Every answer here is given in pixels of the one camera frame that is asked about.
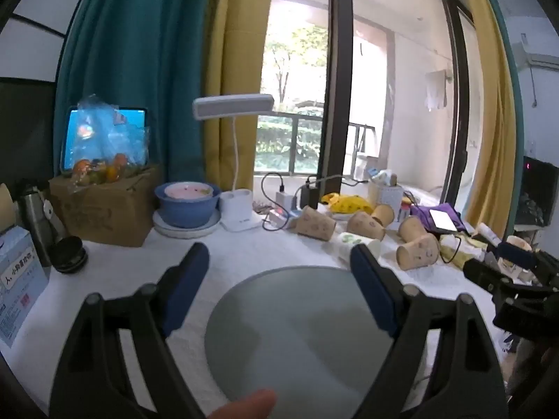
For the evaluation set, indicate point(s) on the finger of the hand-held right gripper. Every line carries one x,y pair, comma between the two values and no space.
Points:
484,275
517,254

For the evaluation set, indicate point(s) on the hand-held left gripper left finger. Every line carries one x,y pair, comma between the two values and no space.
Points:
185,290

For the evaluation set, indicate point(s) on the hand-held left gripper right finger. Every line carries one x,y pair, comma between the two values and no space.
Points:
371,290

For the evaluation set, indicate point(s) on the white green-print paper cup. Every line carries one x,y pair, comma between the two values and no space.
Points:
353,244

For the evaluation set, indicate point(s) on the brown paper cup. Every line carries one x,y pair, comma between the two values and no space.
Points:
418,253
315,225
384,214
410,228
366,226

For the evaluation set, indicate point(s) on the person's left hand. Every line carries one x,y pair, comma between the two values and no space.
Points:
244,406

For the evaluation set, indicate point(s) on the white tube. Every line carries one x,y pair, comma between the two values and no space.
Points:
487,233

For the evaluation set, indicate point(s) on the white plate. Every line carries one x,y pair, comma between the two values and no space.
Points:
174,230

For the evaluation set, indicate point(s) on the black monitor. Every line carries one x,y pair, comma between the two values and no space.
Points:
539,192

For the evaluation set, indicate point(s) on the smartphone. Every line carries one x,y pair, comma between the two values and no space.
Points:
442,219

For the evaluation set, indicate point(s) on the blue bowl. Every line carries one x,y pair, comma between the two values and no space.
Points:
187,209

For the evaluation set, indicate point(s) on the grey round glass plate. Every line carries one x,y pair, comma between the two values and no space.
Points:
301,336

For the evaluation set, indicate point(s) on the white container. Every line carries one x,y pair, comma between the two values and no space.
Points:
388,194

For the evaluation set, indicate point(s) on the pink bowl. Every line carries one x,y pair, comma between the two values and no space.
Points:
187,192

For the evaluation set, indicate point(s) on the cardboard box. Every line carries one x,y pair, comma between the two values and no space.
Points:
100,214

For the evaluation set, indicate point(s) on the black power bank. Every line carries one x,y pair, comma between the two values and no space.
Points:
310,192

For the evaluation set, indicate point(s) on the white power strip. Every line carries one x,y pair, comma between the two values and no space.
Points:
279,218

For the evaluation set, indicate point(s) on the black round lid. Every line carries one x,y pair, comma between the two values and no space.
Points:
67,255

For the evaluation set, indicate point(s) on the white charger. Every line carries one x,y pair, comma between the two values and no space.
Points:
284,200

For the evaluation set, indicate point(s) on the yellow curtain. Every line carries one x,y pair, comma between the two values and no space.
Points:
493,118
242,43

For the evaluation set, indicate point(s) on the plastic bag of fruit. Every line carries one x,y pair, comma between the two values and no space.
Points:
107,148

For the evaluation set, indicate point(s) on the steel thermos bottle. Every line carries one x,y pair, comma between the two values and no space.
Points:
35,222

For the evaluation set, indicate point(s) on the blue and white carton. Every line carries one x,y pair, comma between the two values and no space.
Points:
19,288

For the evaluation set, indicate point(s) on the balcony railing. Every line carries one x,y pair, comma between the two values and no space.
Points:
288,139

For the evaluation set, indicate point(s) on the hanging white cloth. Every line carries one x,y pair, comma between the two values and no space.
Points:
436,89

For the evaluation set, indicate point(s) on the white desk lamp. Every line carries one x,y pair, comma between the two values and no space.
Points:
231,105

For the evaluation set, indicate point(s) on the white air conditioner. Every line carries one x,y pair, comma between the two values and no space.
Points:
541,54

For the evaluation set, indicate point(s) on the teal curtain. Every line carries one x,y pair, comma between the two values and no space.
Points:
139,52

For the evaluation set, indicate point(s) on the dark window frame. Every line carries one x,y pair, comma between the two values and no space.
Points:
340,74

